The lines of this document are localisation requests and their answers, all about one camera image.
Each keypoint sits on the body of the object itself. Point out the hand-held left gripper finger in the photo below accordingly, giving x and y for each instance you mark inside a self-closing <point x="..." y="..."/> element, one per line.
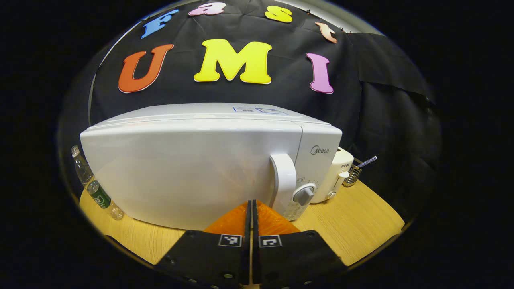
<point x="255" y="261"/>
<point x="246" y="261"/>

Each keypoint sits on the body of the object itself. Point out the white microwave oven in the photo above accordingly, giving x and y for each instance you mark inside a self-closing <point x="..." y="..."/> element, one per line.
<point x="180" y="160"/>

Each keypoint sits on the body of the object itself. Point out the cream toaster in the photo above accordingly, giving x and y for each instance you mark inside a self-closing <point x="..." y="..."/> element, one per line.
<point x="335" y="176"/>

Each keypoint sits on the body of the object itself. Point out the green label water bottle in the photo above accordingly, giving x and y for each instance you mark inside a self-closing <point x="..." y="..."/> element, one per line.
<point x="100" y="198"/>

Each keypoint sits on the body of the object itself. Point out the clear plastic bottle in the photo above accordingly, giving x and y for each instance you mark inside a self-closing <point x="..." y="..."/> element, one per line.
<point x="82" y="168"/>

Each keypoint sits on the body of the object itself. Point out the black backdrop cloth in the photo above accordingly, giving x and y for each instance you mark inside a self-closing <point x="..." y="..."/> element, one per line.
<point x="381" y="120"/>

